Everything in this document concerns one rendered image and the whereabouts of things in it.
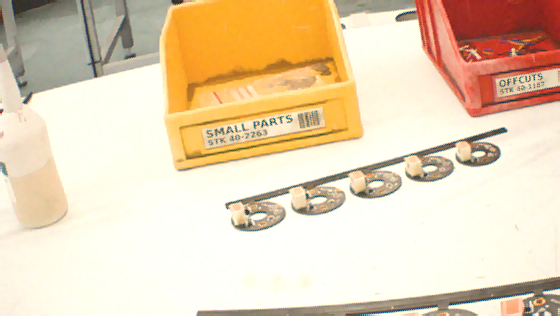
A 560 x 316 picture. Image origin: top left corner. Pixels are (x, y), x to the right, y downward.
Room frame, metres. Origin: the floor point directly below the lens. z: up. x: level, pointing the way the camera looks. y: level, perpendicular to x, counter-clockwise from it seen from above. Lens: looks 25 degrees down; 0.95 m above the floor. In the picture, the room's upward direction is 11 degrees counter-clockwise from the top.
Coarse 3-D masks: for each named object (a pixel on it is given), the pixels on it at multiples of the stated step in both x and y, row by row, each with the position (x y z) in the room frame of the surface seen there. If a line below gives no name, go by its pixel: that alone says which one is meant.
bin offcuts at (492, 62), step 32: (416, 0) 0.54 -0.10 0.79; (448, 0) 0.55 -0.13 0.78; (480, 0) 0.55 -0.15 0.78; (512, 0) 0.55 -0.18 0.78; (544, 0) 0.54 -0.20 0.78; (448, 32) 0.46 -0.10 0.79; (480, 32) 0.55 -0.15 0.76; (512, 32) 0.55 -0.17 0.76; (544, 32) 0.54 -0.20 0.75; (448, 64) 0.48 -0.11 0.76; (480, 64) 0.43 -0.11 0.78; (512, 64) 0.43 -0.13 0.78; (544, 64) 0.43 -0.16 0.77; (480, 96) 0.43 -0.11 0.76; (512, 96) 0.43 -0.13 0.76; (544, 96) 0.43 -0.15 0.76
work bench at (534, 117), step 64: (384, 64) 0.54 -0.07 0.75; (64, 128) 0.54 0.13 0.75; (128, 128) 0.51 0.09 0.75; (384, 128) 0.44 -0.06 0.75; (448, 128) 0.43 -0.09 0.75; (512, 128) 0.41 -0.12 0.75; (0, 192) 0.46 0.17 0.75; (128, 192) 0.42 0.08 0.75; (192, 192) 0.41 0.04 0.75; (256, 192) 0.40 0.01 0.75; (448, 192) 0.36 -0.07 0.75; (512, 192) 0.35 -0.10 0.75; (0, 256) 0.38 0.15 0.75; (64, 256) 0.37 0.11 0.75; (128, 256) 0.36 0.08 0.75; (192, 256) 0.35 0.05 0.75; (256, 256) 0.34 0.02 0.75; (320, 256) 0.33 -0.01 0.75; (384, 256) 0.32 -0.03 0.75; (448, 256) 0.31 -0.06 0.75; (512, 256) 0.29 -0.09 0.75
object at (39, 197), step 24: (0, 48) 0.42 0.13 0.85; (0, 72) 0.41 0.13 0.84; (0, 120) 0.41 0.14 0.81; (24, 120) 0.41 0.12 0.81; (0, 144) 0.40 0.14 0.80; (24, 144) 0.40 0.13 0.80; (48, 144) 0.42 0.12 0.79; (24, 168) 0.40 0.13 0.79; (48, 168) 0.41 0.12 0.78; (24, 192) 0.40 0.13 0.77; (48, 192) 0.41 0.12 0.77; (24, 216) 0.40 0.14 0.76; (48, 216) 0.40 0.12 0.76
